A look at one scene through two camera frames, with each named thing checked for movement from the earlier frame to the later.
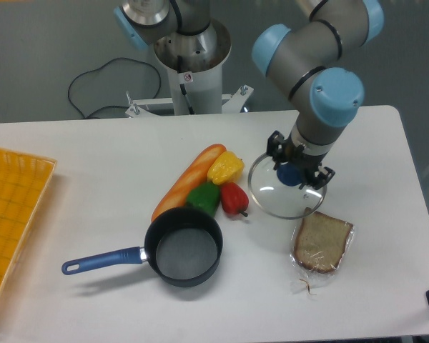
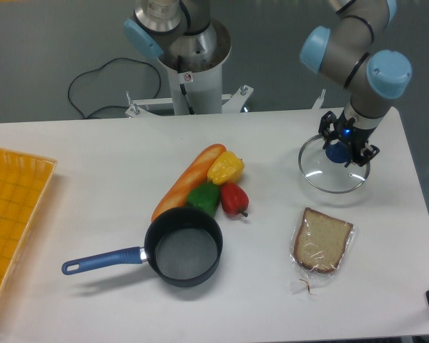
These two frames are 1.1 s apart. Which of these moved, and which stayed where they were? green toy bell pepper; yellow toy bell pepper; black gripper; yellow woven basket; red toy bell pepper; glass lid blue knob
Moved: black gripper; glass lid blue knob
Stayed: red toy bell pepper; yellow toy bell pepper; yellow woven basket; green toy bell pepper
